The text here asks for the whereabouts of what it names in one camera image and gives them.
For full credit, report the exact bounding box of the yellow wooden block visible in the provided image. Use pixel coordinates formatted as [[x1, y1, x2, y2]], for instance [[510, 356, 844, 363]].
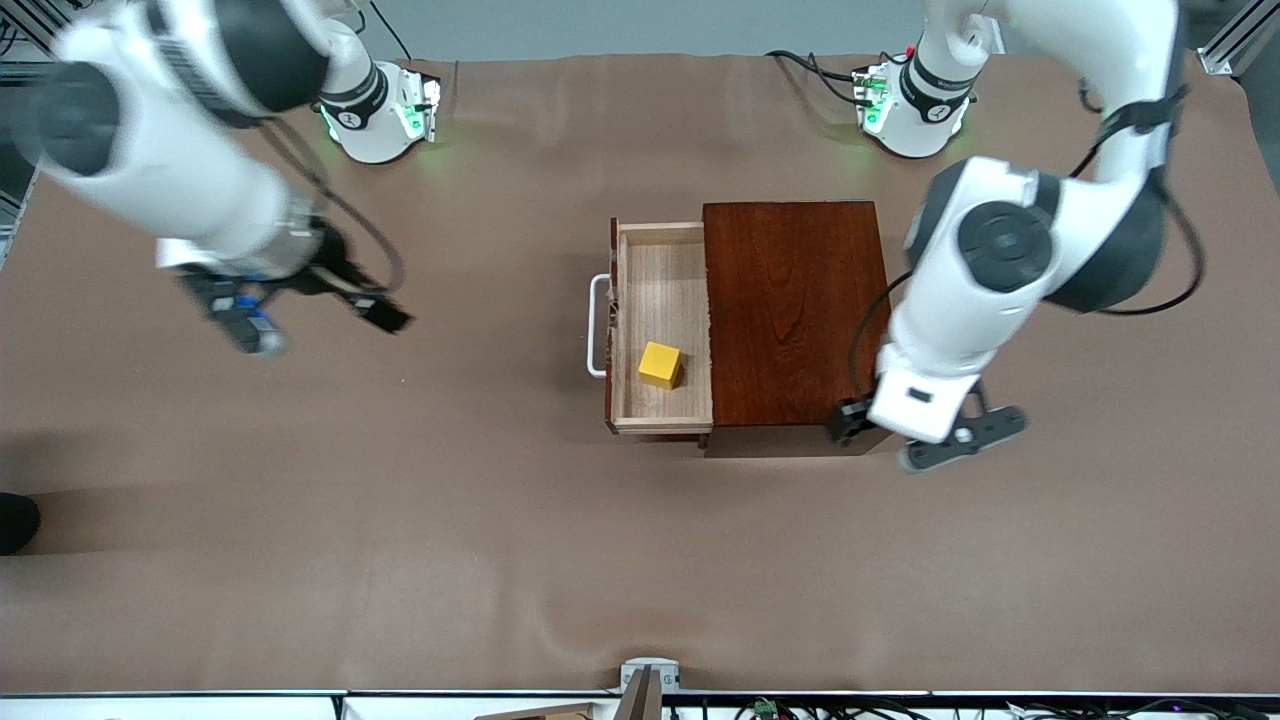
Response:
[[638, 341, 684, 391]]

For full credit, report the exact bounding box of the wooden drawer with white handle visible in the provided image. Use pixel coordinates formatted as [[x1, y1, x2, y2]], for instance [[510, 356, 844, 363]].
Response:
[[586, 218, 715, 448]]

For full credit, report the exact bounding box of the dark brown wooden cabinet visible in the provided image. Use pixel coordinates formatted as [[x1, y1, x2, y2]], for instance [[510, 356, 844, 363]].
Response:
[[700, 200, 909, 459]]

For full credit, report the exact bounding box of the black round object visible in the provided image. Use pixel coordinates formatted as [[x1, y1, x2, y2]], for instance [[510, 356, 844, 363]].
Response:
[[0, 492, 41, 556]]

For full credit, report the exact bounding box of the light wooden board piece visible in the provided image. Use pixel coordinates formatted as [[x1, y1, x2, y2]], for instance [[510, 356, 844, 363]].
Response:
[[475, 702, 593, 720]]

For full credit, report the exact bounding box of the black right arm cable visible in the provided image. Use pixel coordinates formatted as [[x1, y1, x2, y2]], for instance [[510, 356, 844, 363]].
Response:
[[255, 120, 407, 297]]

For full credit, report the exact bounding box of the black arm base cable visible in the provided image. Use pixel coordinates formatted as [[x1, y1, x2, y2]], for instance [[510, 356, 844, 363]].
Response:
[[805, 55, 864, 106], [375, 5, 413, 63], [765, 48, 857, 81]]

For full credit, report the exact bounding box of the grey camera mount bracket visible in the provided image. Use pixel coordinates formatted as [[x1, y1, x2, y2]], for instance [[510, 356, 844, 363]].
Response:
[[615, 657, 683, 720]]

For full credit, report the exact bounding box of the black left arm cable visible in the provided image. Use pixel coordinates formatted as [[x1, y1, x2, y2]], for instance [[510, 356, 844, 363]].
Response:
[[848, 80, 1207, 401]]

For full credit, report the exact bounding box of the white table edge rail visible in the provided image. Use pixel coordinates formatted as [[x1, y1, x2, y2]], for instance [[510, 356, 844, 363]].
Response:
[[0, 690, 1280, 720]]

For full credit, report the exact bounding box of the aluminium frame profile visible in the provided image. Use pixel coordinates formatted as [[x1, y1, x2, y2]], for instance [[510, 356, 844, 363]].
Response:
[[1200, 0, 1280, 76]]

